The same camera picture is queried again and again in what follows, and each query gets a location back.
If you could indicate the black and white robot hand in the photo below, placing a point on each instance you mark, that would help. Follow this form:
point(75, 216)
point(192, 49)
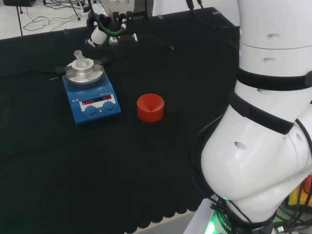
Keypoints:
point(122, 26)

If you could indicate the heater with blue base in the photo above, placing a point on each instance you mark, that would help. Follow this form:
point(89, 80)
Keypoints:
point(96, 114)

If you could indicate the clear glass round-bottom flask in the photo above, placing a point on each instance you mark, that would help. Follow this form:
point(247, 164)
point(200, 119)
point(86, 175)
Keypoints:
point(81, 63)

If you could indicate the black tripod leg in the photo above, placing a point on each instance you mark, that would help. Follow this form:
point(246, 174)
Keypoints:
point(20, 19)

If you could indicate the black bench cloth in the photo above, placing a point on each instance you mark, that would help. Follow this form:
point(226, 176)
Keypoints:
point(73, 170)

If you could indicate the yellow stop button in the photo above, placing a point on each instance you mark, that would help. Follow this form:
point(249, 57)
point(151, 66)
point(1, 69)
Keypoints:
point(296, 192)

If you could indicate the silver usb plug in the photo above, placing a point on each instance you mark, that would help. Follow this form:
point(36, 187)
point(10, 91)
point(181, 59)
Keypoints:
point(281, 229)

